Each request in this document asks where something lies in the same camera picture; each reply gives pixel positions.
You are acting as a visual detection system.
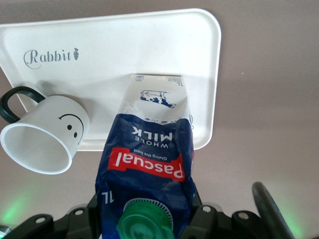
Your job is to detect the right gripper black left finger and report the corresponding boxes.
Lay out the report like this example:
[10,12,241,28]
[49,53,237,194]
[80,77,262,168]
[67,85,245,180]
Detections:
[9,194,102,239]

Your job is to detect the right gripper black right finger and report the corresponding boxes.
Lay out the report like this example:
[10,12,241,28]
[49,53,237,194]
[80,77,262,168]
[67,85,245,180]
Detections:
[180,192,269,239]

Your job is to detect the blue white milk carton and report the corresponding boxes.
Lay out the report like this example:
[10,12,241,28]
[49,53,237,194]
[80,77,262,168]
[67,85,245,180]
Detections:
[96,73,198,239]

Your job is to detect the white smiley mug black handle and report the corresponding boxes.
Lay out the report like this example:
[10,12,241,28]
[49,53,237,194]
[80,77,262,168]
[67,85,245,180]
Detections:
[0,86,91,175]

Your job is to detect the cream rabbit print tray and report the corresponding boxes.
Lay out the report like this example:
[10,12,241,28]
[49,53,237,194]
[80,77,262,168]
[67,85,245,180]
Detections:
[0,8,222,152]

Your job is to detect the brown table mat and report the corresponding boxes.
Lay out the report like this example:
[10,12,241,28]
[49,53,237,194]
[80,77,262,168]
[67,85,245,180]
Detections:
[0,0,319,239]

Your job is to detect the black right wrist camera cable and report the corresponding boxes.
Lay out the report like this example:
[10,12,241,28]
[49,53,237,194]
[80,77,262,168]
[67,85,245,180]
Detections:
[251,181,297,239]

